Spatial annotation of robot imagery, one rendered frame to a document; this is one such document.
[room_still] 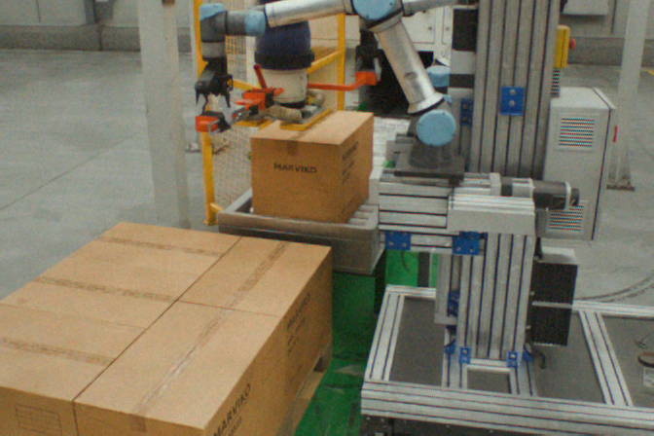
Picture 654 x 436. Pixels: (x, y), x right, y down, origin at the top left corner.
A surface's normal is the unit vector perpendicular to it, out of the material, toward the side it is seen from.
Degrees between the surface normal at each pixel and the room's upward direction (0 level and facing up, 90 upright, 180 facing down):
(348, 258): 90
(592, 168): 90
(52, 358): 0
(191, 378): 0
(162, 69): 90
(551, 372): 0
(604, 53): 90
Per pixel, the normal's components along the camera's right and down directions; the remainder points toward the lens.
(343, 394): 0.00, -0.94
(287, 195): -0.30, 0.32
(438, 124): -0.03, 0.44
